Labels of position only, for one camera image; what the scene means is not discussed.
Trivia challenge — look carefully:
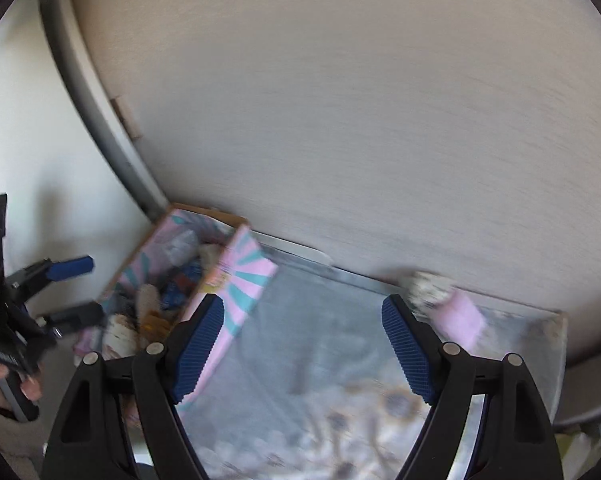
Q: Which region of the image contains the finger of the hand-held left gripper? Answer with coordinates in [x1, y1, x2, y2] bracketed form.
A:
[35, 301, 105, 341]
[8, 256, 95, 306]

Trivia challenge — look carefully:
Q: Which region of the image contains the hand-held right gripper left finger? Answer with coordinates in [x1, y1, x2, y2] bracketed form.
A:
[43, 292, 226, 480]

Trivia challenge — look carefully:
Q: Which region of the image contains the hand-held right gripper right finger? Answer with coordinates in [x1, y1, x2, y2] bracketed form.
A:
[381, 294, 565, 480]

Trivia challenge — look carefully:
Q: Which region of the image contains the cardboard box with pink striped flaps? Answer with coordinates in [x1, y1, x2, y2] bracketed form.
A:
[73, 203, 280, 428]

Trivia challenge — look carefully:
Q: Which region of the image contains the person's left forearm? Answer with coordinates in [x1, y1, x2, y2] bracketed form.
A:
[0, 400, 48, 471]

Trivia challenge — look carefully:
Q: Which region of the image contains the white plush item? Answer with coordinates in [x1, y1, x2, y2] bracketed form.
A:
[103, 310, 141, 361]

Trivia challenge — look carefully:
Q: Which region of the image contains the brown plush toy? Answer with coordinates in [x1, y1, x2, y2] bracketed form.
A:
[140, 312, 174, 341]

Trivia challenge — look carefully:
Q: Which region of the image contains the pink cloth item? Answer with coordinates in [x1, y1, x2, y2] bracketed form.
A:
[437, 291, 485, 347]

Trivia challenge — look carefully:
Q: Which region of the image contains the blue cloth item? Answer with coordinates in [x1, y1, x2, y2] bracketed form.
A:
[163, 260, 204, 311]

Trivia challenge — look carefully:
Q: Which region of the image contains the white fluffy sock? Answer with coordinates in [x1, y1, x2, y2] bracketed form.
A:
[135, 284, 164, 321]

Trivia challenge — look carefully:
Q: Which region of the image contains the white fluffy cloth item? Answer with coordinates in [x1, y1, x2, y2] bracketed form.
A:
[408, 271, 454, 321]

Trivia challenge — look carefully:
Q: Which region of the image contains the light blue printed blanket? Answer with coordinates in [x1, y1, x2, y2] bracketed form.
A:
[200, 247, 564, 480]

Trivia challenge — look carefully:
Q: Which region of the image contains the beige door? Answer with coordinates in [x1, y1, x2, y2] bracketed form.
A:
[63, 0, 601, 368]

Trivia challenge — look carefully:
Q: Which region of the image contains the grey door frame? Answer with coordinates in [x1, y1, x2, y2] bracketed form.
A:
[38, 0, 170, 222]

